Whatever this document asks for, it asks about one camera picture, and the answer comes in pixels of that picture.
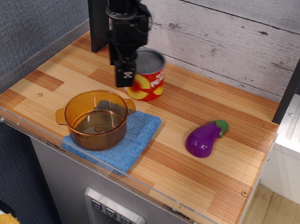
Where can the blue microfiber cloth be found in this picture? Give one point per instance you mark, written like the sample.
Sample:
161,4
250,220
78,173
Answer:
119,159

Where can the red yellow peach can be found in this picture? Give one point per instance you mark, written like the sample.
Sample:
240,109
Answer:
149,78

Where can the dark vertical post left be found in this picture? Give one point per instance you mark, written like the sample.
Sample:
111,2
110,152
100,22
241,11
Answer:
99,24

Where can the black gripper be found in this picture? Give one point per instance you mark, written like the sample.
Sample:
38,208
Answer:
128,32

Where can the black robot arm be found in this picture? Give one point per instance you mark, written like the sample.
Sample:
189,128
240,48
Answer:
122,6

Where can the amber glass pot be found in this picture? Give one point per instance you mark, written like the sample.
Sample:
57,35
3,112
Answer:
96,120

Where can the white appliance at right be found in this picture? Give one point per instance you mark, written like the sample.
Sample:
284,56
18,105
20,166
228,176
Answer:
281,171

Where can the dark vertical post right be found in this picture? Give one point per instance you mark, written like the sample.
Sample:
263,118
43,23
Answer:
299,66

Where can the purple toy eggplant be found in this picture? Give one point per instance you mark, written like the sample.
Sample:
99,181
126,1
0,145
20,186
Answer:
201,140

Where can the dark vertical post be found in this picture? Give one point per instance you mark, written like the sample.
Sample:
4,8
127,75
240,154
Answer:
99,24
299,66

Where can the grey cabinet with dispenser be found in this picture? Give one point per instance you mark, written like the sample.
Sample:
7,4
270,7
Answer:
87,194

